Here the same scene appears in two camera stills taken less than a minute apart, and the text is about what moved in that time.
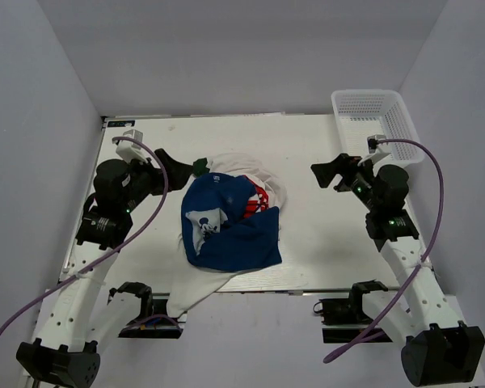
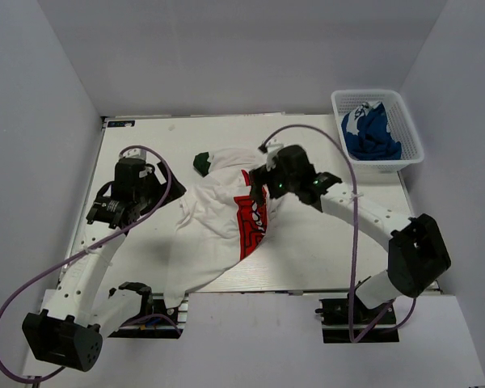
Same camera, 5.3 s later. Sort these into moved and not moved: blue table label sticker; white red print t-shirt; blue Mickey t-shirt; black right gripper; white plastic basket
Moved: white red print t-shirt; blue Mickey t-shirt; black right gripper
Not moved: white plastic basket; blue table label sticker
